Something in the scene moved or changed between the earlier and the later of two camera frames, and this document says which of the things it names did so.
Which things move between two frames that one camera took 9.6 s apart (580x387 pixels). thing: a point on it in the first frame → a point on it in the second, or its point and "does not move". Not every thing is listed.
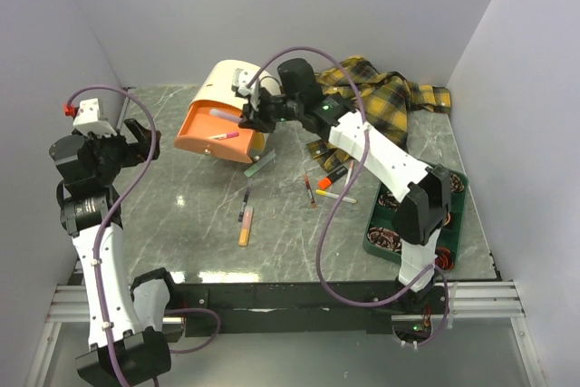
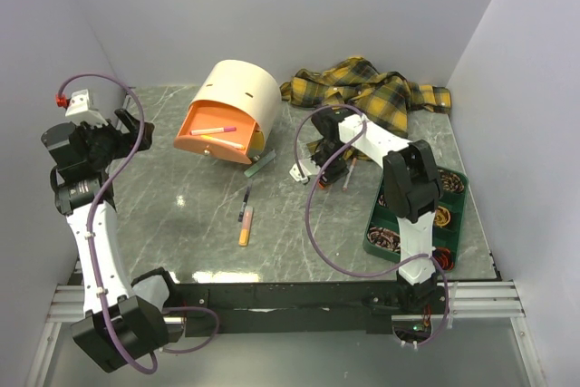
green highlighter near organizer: (260, 164) does not move
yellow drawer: (257, 142) does not move
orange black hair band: (444, 259) does not move
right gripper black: (260, 123) → (330, 176)
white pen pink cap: (223, 136) → (212, 130)
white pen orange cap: (351, 169) does not move
